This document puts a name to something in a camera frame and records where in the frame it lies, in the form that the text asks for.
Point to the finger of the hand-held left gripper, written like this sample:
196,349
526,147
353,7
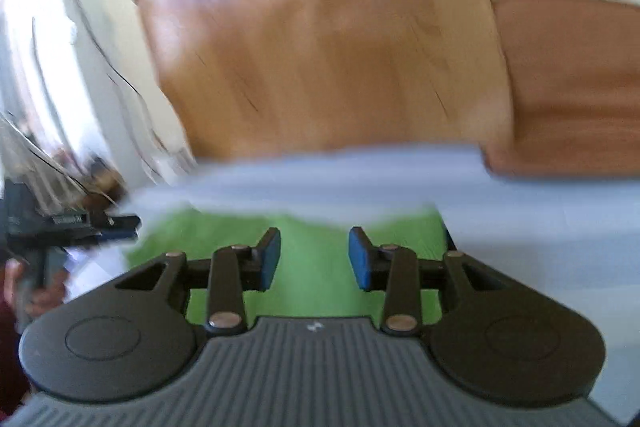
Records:
117,227

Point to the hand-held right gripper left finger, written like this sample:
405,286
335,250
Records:
270,257

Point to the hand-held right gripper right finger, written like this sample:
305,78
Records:
361,259

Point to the person's left hand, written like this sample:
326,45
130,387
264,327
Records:
47,294

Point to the green cloth with white border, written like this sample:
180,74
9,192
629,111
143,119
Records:
310,272

